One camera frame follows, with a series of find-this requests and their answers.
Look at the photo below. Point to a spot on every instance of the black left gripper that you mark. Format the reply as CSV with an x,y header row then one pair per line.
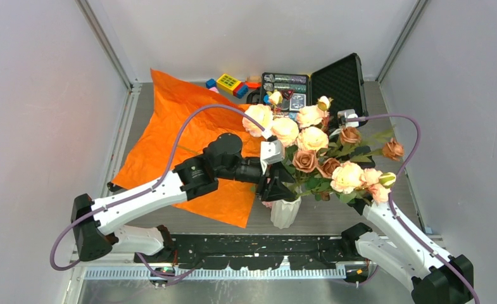
x,y
275,188

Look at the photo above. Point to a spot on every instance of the peach rose flower stem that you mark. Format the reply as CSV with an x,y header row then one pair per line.
x,y
311,137

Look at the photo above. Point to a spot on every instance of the brown rose flower stem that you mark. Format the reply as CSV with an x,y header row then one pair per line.
x,y
349,146

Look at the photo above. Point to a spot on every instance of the small pink rose stem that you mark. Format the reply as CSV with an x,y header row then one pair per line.
x,y
348,181

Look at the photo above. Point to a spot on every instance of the orange yellow wrapping paper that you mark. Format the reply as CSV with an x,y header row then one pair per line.
x,y
174,101

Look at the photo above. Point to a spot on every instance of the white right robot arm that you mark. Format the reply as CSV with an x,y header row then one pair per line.
x,y
429,272

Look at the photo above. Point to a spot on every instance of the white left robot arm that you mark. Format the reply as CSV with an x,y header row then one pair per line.
x,y
100,226

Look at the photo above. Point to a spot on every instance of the white ribbed vase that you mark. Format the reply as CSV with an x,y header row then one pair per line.
x,y
283,213

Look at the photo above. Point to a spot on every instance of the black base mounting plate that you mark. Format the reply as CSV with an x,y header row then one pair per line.
x,y
255,252

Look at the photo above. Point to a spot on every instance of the orange toy piece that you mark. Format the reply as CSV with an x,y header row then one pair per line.
x,y
253,82

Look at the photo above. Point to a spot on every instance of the yellow toy block house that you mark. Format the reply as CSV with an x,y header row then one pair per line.
x,y
232,86

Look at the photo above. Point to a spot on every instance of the blue toy block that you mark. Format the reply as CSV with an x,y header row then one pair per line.
x,y
211,83

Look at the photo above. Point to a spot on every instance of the black open poker case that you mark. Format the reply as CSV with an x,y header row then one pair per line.
x,y
341,81

